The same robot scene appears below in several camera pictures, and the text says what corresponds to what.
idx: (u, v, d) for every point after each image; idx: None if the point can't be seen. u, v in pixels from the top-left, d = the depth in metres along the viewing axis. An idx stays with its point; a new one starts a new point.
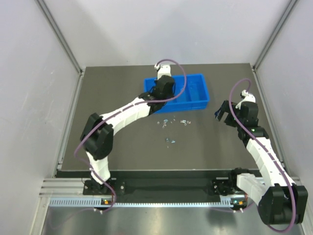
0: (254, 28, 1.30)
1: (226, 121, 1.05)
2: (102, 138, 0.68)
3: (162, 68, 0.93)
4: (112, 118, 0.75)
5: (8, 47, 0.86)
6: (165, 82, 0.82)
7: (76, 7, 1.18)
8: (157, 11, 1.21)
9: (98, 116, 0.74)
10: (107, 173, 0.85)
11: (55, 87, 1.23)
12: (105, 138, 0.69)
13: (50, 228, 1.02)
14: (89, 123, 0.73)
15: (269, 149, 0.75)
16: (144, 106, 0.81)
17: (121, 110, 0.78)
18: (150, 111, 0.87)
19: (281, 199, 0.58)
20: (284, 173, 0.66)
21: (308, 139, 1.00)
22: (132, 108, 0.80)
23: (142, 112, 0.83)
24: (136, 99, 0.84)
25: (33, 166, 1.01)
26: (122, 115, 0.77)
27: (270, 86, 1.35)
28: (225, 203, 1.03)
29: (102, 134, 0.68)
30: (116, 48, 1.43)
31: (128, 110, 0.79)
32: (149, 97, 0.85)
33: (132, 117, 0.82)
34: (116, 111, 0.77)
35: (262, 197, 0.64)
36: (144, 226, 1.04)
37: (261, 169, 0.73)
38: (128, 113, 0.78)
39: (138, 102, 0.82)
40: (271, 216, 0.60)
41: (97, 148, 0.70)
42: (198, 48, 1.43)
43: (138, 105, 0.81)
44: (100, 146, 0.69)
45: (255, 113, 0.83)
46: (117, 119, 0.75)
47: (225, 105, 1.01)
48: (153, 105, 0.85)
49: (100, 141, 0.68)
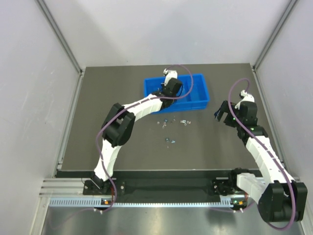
0: (255, 28, 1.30)
1: (225, 121, 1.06)
2: (126, 124, 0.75)
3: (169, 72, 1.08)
4: (132, 108, 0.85)
5: (8, 47, 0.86)
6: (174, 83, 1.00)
7: (76, 7, 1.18)
8: (157, 11, 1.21)
9: (120, 105, 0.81)
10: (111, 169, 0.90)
11: (55, 87, 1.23)
12: (127, 125, 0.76)
13: (50, 228, 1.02)
14: (111, 111, 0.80)
15: (268, 148, 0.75)
16: (157, 101, 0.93)
17: (140, 103, 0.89)
18: (162, 106, 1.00)
19: (280, 196, 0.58)
20: (284, 170, 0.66)
21: (308, 139, 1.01)
22: (147, 102, 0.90)
23: (155, 105, 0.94)
24: (150, 95, 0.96)
25: (33, 166, 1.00)
26: (140, 106, 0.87)
27: (270, 86, 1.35)
28: (225, 203, 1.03)
29: (126, 121, 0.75)
30: (116, 48, 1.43)
31: (145, 103, 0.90)
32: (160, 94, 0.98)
33: (147, 110, 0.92)
34: (136, 103, 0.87)
35: (262, 195, 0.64)
36: (144, 226, 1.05)
37: (261, 167, 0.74)
38: (145, 105, 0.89)
39: (153, 97, 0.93)
40: (271, 213, 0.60)
41: (118, 134, 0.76)
42: (198, 48, 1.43)
43: (152, 99, 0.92)
44: (122, 132, 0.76)
45: (254, 112, 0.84)
46: (137, 109, 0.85)
47: (225, 105, 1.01)
48: (164, 101, 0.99)
49: (123, 128, 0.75)
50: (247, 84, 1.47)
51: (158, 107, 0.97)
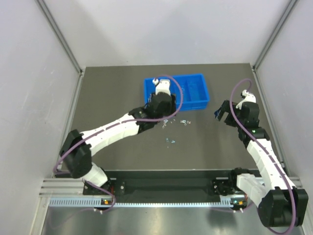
0: (255, 28, 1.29)
1: (226, 121, 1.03)
2: (78, 158, 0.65)
3: (161, 83, 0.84)
4: (94, 136, 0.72)
5: (8, 48, 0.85)
6: (159, 101, 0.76)
7: (76, 7, 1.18)
8: (158, 11, 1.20)
9: (78, 133, 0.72)
10: (101, 177, 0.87)
11: (55, 87, 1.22)
12: (80, 159, 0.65)
13: (50, 228, 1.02)
14: (68, 140, 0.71)
15: (270, 152, 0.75)
16: (131, 126, 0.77)
17: (104, 129, 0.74)
18: (139, 129, 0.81)
19: (281, 202, 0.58)
20: (285, 176, 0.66)
21: (308, 139, 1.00)
22: (117, 127, 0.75)
23: (128, 130, 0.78)
24: (125, 115, 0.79)
25: (33, 166, 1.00)
26: (103, 133, 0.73)
27: (270, 86, 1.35)
28: (225, 203, 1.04)
29: (79, 154, 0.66)
30: (115, 48, 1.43)
31: (112, 129, 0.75)
32: (140, 113, 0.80)
33: (116, 137, 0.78)
34: (99, 129, 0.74)
35: (262, 199, 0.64)
36: (144, 226, 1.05)
37: (261, 171, 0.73)
38: (110, 133, 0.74)
39: (126, 120, 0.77)
40: (271, 219, 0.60)
41: (72, 167, 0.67)
42: (198, 48, 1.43)
43: (125, 123, 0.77)
44: (77, 167, 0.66)
45: (256, 114, 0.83)
46: (98, 139, 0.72)
47: (226, 104, 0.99)
48: (144, 123, 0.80)
49: (76, 161, 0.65)
50: (249, 85, 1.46)
51: (133, 132, 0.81)
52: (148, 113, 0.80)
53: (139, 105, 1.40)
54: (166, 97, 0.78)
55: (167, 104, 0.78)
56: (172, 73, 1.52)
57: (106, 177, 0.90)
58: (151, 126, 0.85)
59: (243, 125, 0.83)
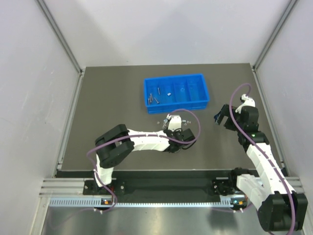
0: (256, 28, 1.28)
1: (226, 124, 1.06)
2: (120, 151, 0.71)
3: (173, 118, 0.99)
4: (136, 137, 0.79)
5: (8, 49, 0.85)
6: (189, 133, 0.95)
7: (76, 7, 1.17)
8: (158, 11, 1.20)
9: (124, 129, 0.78)
10: (108, 179, 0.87)
11: (55, 87, 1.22)
12: (120, 152, 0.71)
13: (50, 228, 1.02)
14: (114, 130, 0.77)
15: (269, 156, 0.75)
16: (166, 141, 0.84)
17: (146, 135, 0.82)
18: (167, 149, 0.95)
19: (280, 206, 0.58)
20: (284, 180, 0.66)
21: (308, 140, 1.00)
22: (155, 137, 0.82)
23: (161, 146, 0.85)
24: (161, 131, 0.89)
25: (33, 167, 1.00)
26: (145, 138, 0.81)
27: (270, 86, 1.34)
28: (225, 203, 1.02)
29: (121, 148, 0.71)
30: (115, 48, 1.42)
31: (151, 137, 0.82)
32: (171, 135, 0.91)
33: (149, 147, 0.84)
34: (142, 133, 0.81)
35: (262, 203, 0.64)
36: (144, 226, 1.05)
37: (261, 174, 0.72)
38: (149, 140, 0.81)
39: (162, 135, 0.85)
40: (271, 223, 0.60)
41: (107, 157, 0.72)
42: (198, 48, 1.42)
43: (161, 137, 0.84)
44: (113, 158, 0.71)
45: (255, 118, 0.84)
46: (140, 140, 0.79)
47: (225, 108, 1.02)
48: (172, 145, 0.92)
49: (115, 153, 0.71)
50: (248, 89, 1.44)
51: (162, 148, 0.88)
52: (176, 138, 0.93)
53: (139, 105, 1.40)
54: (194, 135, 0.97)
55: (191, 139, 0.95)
56: (172, 73, 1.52)
57: (110, 182, 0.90)
58: (175, 149, 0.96)
59: (242, 129, 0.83)
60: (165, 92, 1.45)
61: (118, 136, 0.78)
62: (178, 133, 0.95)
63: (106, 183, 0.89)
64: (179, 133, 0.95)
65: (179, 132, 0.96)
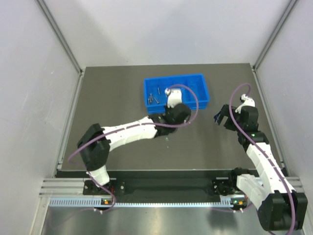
0: (256, 28, 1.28)
1: (225, 124, 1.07)
2: (98, 152, 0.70)
3: (172, 93, 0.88)
4: (113, 133, 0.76)
5: (8, 49, 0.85)
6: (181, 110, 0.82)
7: (76, 7, 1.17)
8: (158, 11, 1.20)
9: (100, 128, 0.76)
10: (106, 178, 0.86)
11: (55, 87, 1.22)
12: (99, 153, 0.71)
13: (50, 228, 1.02)
14: (90, 131, 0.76)
15: (269, 155, 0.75)
16: (149, 129, 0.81)
17: (125, 128, 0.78)
18: (157, 133, 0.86)
19: (281, 205, 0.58)
20: (284, 179, 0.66)
21: (308, 140, 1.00)
22: (137, 128, 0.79)
23: (147, 133, 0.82)
24: (145, 118, 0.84)
25: (33, 167, 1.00)
26: (123, 132, 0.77)
27: (270, 86, 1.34)
28: (225, 203, 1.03)
29: (98, 148, 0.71)
30: (115, 48, 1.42)
31: (132, 129, 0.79)
32: (159, 119, 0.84)
33: (134, 137, 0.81)
34: (120, 128, 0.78)
35: (262, 203, 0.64)
36: (144, 226, 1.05)
37: (261, 174, 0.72)
38: (130, 131, 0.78)
39: (145, 123, 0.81)
40: (271, 223, 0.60)
41: (89, 159, 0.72)
42: (198, 48, 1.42)
43: (145, 125, 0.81)
44: (94, 159, 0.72)
45: (255, 118, 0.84)
46: (118, 136, 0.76)
47: (225, 108, 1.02)
48: (161, 129, 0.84)
49: (95, 154, 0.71)
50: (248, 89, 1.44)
51: (150, 134, 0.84)
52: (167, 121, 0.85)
53: (139, 105, 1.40)
54: (188, 109, 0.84)
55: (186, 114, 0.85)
56: (172, 73, 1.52)
57: (109, 180, 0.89)
58: (167, 132, 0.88)
59: (242, 129, 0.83)
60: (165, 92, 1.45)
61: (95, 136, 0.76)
62: (168, 112, 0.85)
63: (104, 183, 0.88)
64: (168, 113, 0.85)
65: (169, 111, 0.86)
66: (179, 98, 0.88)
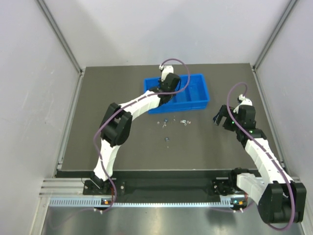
0: (255, 29, 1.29)
1: (224, 125, 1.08)
2: (123, 124, 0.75)
3: (166, 68, 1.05)
4: (129, 107, 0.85)
5: (8, 48, 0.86)
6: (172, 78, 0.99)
7: (77, 7, 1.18)
8: (158, 11, 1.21)
9: (116, 105, 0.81)
10: (111, 170, 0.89)
11: (55, 87, 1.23)
12: (125, 124, 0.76)
13: (50, 228, 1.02)
14: (107, 111, 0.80)
15: (267, 149, 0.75)
16: (154, 98, 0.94)
17: (137, 101, 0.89)
18: (160, 103, 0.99)
19: (280, 196, 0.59)
20: (283, 171, 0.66)
21: (308, 139, 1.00)
22: (145, 99, 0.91)
23: (153, 103, 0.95)
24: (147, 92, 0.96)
25: (33, 166, 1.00)
26: (137, 104, 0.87)
27: (270, 86, 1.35)
28: (225, 203, 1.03)
29: (122, 120, 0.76)
30: (116, 48, 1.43)
31: (142, 101, 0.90)
32: (158, 90, 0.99)
33: (145, 108, 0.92)
34: (132, 102, 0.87)
35: (262, 196, 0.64)
36: (144, 226, 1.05)
37: (260, 168, 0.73)
38: (142, 103, 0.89)
39: (150, 95, 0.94)
40: (271, 215, 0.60)
41: (117, 133, 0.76)
42: (198, 48, 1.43)
43: (149, 96, 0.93)
44: (121, 132, 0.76)
45: (252, 115, 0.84)
46: (134, 107, 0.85)
47: (224, 109, 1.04)
48: (162, 97, 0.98)
49: (121, 127, 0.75)
50: (244, 89, 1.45)
51: (156, 104, 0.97)
52: (164, 90, 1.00)
53: None
54: (176, 75, 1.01)
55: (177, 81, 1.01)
56: None
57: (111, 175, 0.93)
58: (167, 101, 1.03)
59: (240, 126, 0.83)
60: None
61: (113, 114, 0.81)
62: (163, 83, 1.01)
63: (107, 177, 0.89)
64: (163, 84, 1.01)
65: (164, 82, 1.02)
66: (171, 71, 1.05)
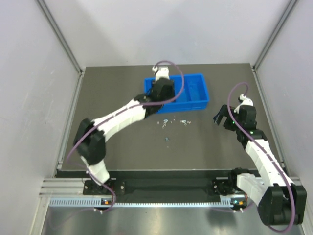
0: (255, 28, 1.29)
1: (225, 124, 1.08)
2: (94, 145, 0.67)
3: (161, 70, 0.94)
4: (104, 124, 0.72)
5: (8, 48, 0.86)
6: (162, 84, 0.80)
7: (76, 7, 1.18)
8: (158, 11, 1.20)
9: (89, 121, 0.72)
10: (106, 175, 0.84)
11: (55, 87, 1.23)
12: (96, 145, 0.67)
13: (50, 228, 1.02)
14: (80, 129, 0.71)
15: (268, 151, 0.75)
16: (139, 109, 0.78)
17: (115, 115, 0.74)
18: (146, 114, 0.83)
19: (280, 199, 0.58)
20: (283, 173, 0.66)
21: (308, 139, 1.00)
22: (125, 112, 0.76)
23: (137, 115, 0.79)
24: (131, 101, 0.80)
25: (33, 166, 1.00)
26: (114, 119, 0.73)
27: (270, 86, 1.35)
28: (225, 203, 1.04)
29: (93, 141, 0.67)
30: (116, 48, 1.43)
31: (122, 115, 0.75)
32: (145, 99, 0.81)
33: (126, 122, 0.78)
34: (109, 116, 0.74)
35: (262, 198, 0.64)
36: (144, 226, 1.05)
37: (261, 169, 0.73)
38: (121, 118, 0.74)
39: (133, 105, 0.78)
40: (271, 217, 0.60)
41: (87, 155, 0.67)
42: (198, 48, 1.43)
43: (132, 108, 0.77)
44: (92, 153, 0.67)
45: (253, 116, 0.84)
46: (109, 124, 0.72)
47: (224, 109, 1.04)
48: (149, 107, 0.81)
49: (91, 149, 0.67)
50: (244, 89, 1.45)
51: (141, 116, 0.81)
52: (152, 99, 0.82)
53: None
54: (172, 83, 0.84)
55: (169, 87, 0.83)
56: (172, 73, 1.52)
57: (109, 176, 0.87)
58: (157, 110, 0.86)
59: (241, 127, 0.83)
60: None
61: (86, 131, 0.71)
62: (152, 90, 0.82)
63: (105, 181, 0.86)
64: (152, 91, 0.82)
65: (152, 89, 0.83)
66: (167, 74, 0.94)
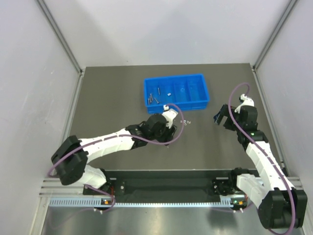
0: (256, 28, 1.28)
1: (225, 124, 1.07)
2: (74, 165, 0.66)
3: (169, 111, 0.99)
4: (90, 146, 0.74)
5: (7, 49, 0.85)
6: (155, 122, 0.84)
7: (76, 7, 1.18)
8: (157, 11, 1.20)
9: (76, 139, 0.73)
10: (101, 179, 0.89)
11: (55, 87, 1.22)
12: (76, 165, 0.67)
13: (50, 228, 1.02)
14: (65, 144, 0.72)
15: (268, 153, 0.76)
16: (127, 140, 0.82)
17: (102, 139, 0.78)
18: (133, 145, 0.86)
19: (281, 203, 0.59)
20: (284, 176, 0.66)
21: (308, 140, 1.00)
22: (114, 139, 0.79)
23: (124, 144, 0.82)
24: (123, 130, 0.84)
25: (33, 167, 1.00)
26: (101, 143, 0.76)
27: (270, 86, 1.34)
28: (225, 203, 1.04)
29: (75, 160, 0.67)
30: (115, 48, 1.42)
31: (109, 140, 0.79)
32: (136, 131, 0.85)
33: (112, 149, 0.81)
34: (97, 139, 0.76)
35: (262, 201, 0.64)
36: (144, 226, 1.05)
37: (261, 172, 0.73)
38: (107, 144, 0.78)
39: (122, 134, 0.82)
40: (271, 220, 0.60)
41: (65, 173, 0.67)
42: (198, 48, 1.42)
43: (122, 136, 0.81)
44: (70, 173, 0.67)
45: (255, 117, 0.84)
46: (95, 148, 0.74)
47: (225, 109, 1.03)
48: (138, 140, 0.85)
49: (70, 168, 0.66)
50: (245, 89, 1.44)
51: (127, 146, 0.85)
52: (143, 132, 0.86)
53: (139, 105, 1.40)
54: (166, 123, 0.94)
55: (160, 124, 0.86)
56: (172, 73, 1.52)
57: (105, 179, 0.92)
58: (145, 143, 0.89)
59: (242, 129, 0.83)
60: (165, 91, 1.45)
61: (71, 149, 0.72)
62: (144, 124, 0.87)
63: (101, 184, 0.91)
64: (144, 125, 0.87)
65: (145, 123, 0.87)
66: (170, 117, 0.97)
